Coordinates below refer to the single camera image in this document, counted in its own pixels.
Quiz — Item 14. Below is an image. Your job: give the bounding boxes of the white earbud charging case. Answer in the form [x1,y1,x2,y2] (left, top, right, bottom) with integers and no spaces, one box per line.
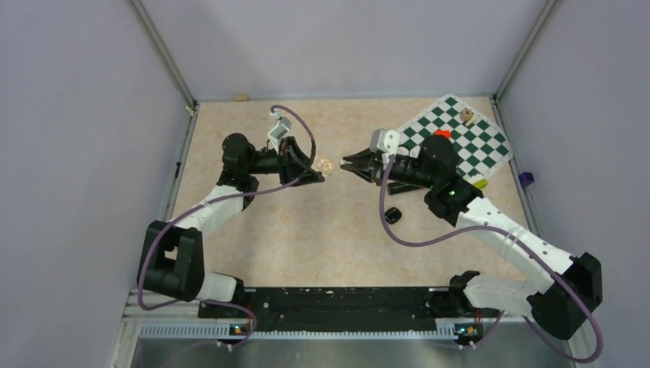
[312,156,335,176]

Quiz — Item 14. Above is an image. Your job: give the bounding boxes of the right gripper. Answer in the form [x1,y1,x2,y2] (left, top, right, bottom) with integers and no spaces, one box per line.
[341,146,436,189]

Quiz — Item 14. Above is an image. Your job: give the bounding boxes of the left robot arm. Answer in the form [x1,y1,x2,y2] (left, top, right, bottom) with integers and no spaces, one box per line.
[137,133,325,317]

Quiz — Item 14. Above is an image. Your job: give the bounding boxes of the yellow green white block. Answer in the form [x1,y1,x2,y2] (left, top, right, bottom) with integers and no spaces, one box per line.
[473,179,488,190]

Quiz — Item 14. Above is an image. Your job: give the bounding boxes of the red block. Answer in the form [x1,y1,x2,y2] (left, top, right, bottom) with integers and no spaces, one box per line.
[434,130,451,139]

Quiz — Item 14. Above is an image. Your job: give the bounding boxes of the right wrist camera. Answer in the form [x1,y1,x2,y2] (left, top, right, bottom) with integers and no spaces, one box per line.
[369,128,400,165]

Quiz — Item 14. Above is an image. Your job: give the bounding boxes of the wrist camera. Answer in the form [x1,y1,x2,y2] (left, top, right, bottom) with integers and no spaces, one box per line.
[369,128,400,165]
[268,112,292,152]

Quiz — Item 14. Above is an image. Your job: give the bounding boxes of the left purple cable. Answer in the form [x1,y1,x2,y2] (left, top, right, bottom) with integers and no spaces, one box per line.
[136,104,317,351]

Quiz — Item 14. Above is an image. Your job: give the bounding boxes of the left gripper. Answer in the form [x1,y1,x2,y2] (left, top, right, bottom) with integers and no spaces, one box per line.
[245,136,325,187]

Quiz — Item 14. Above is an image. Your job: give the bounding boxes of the black microphone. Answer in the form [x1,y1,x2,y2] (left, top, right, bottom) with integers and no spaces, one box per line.
[387,182,422,196]

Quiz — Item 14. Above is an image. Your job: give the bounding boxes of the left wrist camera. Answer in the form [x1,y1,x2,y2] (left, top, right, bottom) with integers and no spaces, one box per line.
[268,112,292,152]

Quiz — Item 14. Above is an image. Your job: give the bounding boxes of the purple object at right edge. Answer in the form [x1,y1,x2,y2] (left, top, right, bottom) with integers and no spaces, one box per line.
[518,172,535,188]

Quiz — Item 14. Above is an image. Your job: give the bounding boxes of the black earbud case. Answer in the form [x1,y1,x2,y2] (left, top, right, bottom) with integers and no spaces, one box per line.
[384,207,402,225]

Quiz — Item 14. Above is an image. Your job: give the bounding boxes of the cork on back edge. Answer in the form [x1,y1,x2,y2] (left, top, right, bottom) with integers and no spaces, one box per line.
[233,94,250,102]

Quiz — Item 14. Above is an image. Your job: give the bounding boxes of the purple cable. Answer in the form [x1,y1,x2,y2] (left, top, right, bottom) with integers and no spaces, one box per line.
[379,154,606,365]
[136,104,317,351]

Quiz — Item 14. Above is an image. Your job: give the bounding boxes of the small beige figurine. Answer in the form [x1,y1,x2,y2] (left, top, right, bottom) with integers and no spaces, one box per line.
[459,109,476,126]

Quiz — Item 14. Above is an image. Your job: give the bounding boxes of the green white chessboard mat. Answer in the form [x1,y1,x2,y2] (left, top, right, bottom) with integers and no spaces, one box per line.
[398,94,514,181]

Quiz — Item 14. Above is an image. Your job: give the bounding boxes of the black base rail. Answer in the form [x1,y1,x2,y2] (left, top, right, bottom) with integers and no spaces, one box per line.
[198,287,495,333]

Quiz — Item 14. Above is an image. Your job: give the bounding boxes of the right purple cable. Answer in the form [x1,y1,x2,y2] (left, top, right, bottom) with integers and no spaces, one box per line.
[379,154,606,365]

